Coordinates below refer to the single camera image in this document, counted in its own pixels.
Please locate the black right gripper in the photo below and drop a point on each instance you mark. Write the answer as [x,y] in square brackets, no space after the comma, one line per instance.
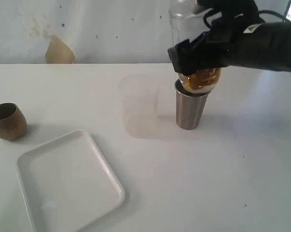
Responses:
[226,20]

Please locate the clear plastic shaker cup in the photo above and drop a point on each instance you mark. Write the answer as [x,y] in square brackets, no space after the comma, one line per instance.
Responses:
[186,18]

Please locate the stainless steel tumbler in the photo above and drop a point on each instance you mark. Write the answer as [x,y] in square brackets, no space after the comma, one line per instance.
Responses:
[189,107]

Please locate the brown wooden cup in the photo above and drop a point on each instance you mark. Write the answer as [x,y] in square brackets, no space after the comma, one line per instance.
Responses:
[13,124]

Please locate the clear dome strainer lid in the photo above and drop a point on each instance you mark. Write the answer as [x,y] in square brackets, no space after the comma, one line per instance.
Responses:
[203,81]

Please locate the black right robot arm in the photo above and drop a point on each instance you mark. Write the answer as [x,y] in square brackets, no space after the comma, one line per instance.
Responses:
[240,37]

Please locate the frosted translucent plastic cup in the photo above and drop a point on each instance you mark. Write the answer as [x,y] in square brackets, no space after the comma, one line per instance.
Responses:
[139,94]

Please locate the white rectangular tray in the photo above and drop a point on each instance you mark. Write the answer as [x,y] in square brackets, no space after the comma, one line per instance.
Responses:
[67,184]

